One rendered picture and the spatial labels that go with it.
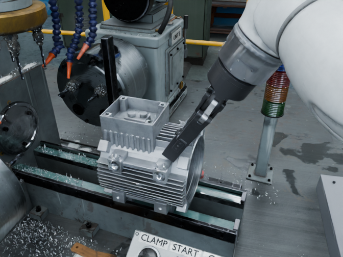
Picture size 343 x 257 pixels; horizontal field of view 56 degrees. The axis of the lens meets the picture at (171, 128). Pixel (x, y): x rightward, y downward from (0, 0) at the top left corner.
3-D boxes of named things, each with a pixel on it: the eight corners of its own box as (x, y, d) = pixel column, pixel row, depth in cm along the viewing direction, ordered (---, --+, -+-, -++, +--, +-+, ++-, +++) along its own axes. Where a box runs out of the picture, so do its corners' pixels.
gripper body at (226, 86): (225, 46, 54) (196, 85, 59) (213, 63, 47) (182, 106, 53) (262, 72, 54) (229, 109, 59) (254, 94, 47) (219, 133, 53)
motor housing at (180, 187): (101, 207, 76) (90, 140, 65) (135, 159, 91) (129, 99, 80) (182, 229, 70) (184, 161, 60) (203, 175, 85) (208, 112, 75)
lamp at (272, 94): (262, 101, 87) (265, 85, 85) (265, 92, 92) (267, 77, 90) (285, 104, 85) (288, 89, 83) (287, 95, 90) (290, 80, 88)
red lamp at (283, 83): (265, 85, 85) (267, 70, 82) (267, 77, 90) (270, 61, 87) (288, 89, 83) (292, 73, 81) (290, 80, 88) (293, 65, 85)
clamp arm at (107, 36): (108, 126, 91) (97, 37, 78) (114, 121, 94) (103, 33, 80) (119, 128, 90) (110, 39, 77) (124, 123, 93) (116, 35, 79)
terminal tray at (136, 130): (102, 144, 71) (98, 116, 67) (123, 120, 79) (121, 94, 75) (153, 155, 67) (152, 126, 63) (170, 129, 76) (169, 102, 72)
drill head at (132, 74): (47, 132, 103) (28, 57, 90) (111, 82, 135) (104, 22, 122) (116, 148, 96) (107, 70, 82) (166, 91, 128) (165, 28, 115)
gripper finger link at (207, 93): (227, 102, 54) (225, 106, 52) (192, 144, 60) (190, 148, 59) (208, 88, 53) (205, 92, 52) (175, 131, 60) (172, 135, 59)
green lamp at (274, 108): (260, 115, 90) (262, 101, 87) (262, 105, 94) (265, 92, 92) (282, 119, 88) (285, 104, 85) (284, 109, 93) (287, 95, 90)
